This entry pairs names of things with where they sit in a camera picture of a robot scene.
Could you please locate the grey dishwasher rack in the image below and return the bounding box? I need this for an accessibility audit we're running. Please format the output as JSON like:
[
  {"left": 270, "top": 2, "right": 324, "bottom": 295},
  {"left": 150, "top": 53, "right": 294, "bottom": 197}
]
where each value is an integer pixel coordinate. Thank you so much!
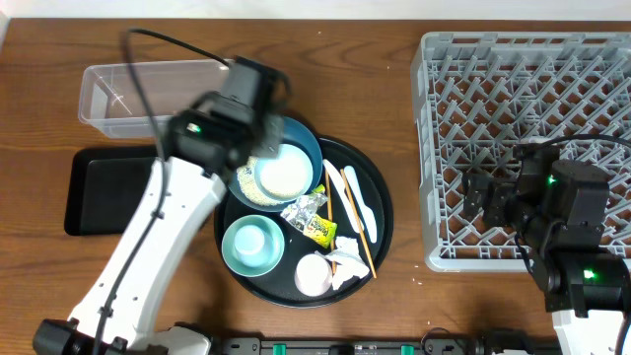
[{"left": 411, "top": 32, "right": 630, "bottom": 272}]

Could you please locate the black rail at table edge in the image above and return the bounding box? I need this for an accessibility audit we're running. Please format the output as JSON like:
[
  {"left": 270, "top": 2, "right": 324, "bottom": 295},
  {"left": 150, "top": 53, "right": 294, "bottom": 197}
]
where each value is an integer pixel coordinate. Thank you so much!
[{"left": 217, "top": 334, "right": 562, "bottom": 355}]

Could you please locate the right wooden chopstick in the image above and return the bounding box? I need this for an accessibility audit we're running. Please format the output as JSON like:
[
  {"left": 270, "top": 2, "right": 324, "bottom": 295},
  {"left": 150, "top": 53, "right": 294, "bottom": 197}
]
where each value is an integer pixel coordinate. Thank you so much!
[{"left": 340, "top": 170, "right": 378, "bottom": 279}]

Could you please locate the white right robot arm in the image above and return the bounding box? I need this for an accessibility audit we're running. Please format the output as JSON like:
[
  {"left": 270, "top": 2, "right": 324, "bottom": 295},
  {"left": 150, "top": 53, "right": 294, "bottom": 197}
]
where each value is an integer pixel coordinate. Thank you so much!
[{"left": 462, "top": 144, "right": 630, "bottom": 354}]

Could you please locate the white plastic knife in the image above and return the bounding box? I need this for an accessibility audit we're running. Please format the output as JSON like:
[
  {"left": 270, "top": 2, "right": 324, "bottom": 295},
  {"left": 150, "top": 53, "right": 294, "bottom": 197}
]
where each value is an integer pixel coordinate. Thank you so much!
[{"left": 322, "top": 159, "right": 363, "bottom": 233}]

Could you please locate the black rectangular tray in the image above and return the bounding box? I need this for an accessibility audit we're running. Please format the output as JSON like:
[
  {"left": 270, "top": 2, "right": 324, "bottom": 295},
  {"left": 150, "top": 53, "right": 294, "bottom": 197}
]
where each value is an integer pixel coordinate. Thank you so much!
[{"left": 64, "top": 146, "right": 157, "bottom": 236}]

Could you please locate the wooden chopstick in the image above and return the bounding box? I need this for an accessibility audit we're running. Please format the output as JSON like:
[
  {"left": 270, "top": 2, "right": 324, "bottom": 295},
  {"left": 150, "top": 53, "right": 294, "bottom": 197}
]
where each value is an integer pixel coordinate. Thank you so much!
[
  {"left": 340, "top": 170, "right": 378, "bottom": 279},
  {"left": 324, "top": 170, "right": 337, "bottom": 275}
]

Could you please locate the white napkin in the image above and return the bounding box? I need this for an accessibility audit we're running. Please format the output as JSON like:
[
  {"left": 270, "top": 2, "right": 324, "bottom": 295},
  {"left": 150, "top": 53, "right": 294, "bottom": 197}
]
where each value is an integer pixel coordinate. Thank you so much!
[{"left": 316, "top": 236, "right": 371, "bottom": 290}]

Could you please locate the light blue plastic knife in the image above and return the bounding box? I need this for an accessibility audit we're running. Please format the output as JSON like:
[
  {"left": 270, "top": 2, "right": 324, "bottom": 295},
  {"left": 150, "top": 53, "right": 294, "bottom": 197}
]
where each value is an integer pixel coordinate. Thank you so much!
[{"left": 343, "top": 166, "right": 378, "bottom": 244}]

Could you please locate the round black serving tray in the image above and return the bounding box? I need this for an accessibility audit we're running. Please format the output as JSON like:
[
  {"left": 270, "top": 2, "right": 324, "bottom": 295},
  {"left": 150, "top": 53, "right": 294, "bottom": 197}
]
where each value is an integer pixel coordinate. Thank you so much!
[{"left": 214, "top": 137, "right": 393, "bottom": 308}]

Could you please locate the dark blue bowl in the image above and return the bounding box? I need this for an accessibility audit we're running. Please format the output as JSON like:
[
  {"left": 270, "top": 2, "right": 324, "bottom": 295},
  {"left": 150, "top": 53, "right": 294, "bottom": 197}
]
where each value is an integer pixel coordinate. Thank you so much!
[{"left": 229, "top": 117, "right": 322, "bottom": 212}]

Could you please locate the pink cup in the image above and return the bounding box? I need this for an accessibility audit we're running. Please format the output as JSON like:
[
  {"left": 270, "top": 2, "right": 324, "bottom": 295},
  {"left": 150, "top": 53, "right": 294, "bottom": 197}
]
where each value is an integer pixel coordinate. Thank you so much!
[{"left": 294, "top": 253, "right": 332, "bottom": 297}]

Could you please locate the silver yellow snack wrapper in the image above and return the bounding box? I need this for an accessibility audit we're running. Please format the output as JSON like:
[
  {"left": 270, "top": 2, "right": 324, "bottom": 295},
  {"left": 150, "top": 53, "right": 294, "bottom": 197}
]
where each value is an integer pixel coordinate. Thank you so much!
[{"left": 281, "top": 184, "right": 337, "bottom": 249}]

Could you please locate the light blue cup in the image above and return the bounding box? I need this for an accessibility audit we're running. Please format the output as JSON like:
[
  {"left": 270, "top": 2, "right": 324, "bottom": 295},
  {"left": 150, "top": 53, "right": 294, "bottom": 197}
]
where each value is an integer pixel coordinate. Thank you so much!
[{"left": 234, "top": 225, "right": 273, "bottom": 267}]

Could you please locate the clear plastic waste bin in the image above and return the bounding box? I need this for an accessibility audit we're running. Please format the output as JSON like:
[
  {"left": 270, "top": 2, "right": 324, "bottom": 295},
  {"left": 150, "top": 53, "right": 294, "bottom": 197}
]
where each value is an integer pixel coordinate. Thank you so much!
[{"left": 78, "top": 59, "right": 229, "bottom": 139}]

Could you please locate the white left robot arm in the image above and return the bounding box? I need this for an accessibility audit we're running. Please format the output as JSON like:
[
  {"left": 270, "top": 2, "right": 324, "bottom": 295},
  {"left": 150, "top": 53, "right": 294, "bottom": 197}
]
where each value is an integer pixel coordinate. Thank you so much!
[{"left": 33, "top": 57, "right": 292, "bottom": 355}]

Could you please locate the left wooden chopstick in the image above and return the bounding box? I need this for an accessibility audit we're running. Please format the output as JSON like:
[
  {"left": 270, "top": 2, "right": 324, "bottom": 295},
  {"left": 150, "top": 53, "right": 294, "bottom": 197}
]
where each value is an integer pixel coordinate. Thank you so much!
[{"left": 324, "top": 170, "right": 337, "bottom": 275}]

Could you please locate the light blue small bowl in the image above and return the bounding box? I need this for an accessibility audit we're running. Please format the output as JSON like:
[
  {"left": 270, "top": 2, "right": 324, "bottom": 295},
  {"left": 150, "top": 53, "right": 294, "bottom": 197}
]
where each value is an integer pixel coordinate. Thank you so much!
[{"left": 254, "top": 144, "right": 314, "bottom": 203}]

